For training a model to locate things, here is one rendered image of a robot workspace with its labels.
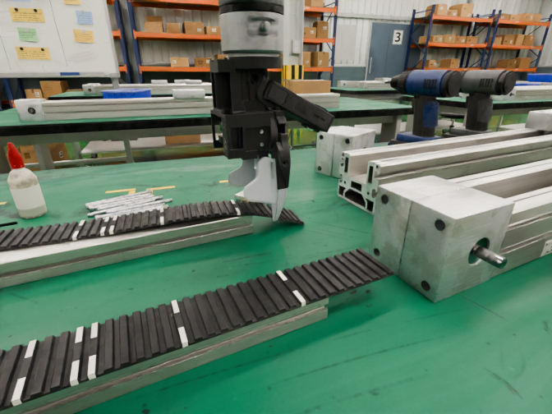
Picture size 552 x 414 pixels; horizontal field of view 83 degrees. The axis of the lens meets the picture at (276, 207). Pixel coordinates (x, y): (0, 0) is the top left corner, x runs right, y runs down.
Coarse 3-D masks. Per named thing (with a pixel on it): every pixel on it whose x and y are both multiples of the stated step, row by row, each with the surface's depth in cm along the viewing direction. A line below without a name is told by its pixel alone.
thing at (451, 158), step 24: (408, 144) 61; (432, 144) 62; (456, 144) 65; (480, 144) 68; (504, 144) 61; (528, 144) 63; (360, 168) 56; (384, 168) 48; (408, 168) 50; (432, 168) 54; (456, 168) 56; (480, 168) 59; (360, 192) 53
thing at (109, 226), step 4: (116, 216) 42; (104, 220) 41; (108, 220) 41; (112, 220) 42; (116, 220) 41; (104, 224) 40; (108, 224) 40; (112, 224) 40; (116, 224) 40; (100, 228) 39; (104, 228) 39; (108, 228) 39; (112, 228) 39; (116, 228) 39; (100, 232) 38; (104, 232) 38; (108, 232) 38; (112, 232) 38; (100, 236) 38
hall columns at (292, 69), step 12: (288, 0) 529; (300, 0) 543; (288, 12) 535; (300, 12) 550; (288, 24) 541; (300, 24) 557; (288, 36) 548; (300, 36) 564; (288, 48) 555; (288, 60) 563; (300, 60) 577; (288, 72) 570; (300, 72) 576
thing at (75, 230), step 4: (84, 220) 41; (72, 224) 40; (76, 224) 41; (80, 224) 40; (84, 224) 41; (68, 228) 39; (72, 228) 39; (76, 228) 39; (80, 228) 39; (68, 232) 38; (72, 232) 39; (76, 232) 38; (80, 232) 39; (64, 236) 37; (68, 236) 37; (72, 236) 37; (76, 236) 37; (64, 240) 37; (68, 240) 37; (72, 240) 37
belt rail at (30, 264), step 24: (240, 216) 44; (96, 240) 37; (120, 240) 37; (144, 240) 39; (168, 240) 41; (192, 240) 42; (216, 240) 43; (0, 264) 33; (24, 264) 34; (48, 264) 36; (72, 264) 36; (96, 264) 37
